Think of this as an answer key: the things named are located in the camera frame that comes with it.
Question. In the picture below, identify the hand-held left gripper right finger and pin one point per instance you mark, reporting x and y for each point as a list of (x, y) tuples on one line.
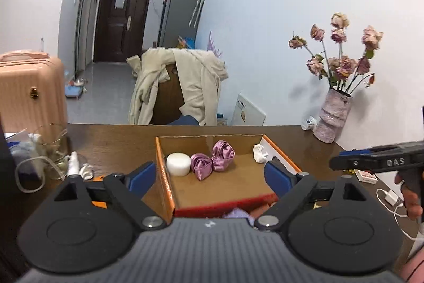
[(275, 177)]

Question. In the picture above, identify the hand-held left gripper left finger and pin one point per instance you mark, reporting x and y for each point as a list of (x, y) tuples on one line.
[(145, 177)]

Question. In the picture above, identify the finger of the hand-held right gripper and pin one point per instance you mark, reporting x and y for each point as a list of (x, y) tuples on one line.
[(351, 163)]

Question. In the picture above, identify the orange-edged cardboard box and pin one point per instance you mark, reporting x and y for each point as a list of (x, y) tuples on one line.
[(225, 185)]

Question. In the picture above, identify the small white soft item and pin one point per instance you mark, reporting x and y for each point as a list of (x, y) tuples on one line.
[(260, 153)]

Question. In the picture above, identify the person's right hand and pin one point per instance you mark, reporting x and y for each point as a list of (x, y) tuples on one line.
[(414, 206)]

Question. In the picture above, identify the red and white small box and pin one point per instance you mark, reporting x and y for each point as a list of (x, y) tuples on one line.
[(365, 176)]

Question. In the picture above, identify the white round sponge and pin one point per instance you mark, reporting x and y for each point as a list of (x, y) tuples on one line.
[(179, 164)]

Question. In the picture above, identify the pink textured vase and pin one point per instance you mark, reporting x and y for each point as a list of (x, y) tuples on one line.
[(333, 117)]

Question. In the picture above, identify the purple striped cloth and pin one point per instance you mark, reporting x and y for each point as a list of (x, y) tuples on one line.
[(237, 215)]

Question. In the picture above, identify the small white bottle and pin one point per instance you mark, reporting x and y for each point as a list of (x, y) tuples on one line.
[(309, 123)]

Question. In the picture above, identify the crumpled white tissue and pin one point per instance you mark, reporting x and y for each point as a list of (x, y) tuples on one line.
[(87, 172)]

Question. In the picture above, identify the purple satin bow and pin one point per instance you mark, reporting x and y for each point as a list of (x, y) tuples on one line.
[(202, 167)]

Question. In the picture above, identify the dark blue garment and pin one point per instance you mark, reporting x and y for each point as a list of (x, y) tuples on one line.
[(185, 121)]

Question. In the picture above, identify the white flat panel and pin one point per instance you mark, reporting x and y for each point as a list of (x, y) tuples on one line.
[(246, 112)]

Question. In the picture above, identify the white spray bottle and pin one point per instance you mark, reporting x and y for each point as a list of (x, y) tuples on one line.
[(73, 165)]

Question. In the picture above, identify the wooden chair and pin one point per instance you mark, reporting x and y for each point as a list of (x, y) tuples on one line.
[(169, 97)]

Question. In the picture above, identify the dried pink roses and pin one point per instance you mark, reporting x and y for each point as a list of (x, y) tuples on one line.
[(346, 66)]

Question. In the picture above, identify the beige coat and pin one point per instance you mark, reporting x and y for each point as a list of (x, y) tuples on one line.
[(195, 84)]

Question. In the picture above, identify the person's pink garment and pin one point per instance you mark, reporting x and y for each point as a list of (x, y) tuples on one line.
[(415, 269)]

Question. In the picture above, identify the blue floor tray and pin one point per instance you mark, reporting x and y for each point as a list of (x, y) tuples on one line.
[(74, 90)]

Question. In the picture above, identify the blue and white bundle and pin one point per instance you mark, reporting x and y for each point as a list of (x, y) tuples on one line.
[(23, 150)]

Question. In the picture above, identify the blue bag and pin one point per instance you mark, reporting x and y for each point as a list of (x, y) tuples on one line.
[(186, 42)]

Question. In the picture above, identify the pink suitcase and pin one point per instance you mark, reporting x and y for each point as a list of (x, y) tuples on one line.
[(29, 94)]

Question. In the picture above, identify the dark brown door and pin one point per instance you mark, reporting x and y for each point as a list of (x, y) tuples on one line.
[(109, 34)]

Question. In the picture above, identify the grey refrigerator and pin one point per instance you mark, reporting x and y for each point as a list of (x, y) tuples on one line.
[(175, 17)]

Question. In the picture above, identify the interior side door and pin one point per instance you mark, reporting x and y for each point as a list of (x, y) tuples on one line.
[(86, 17)]

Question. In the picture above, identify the white door notice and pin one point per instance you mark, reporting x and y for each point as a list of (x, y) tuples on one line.
[(120, 1)]

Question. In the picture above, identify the white hanging umbrella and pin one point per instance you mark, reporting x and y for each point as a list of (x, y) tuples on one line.
[(198, 6)]

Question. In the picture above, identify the purple wall decoration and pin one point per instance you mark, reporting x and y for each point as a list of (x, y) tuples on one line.
[(213, 46)]

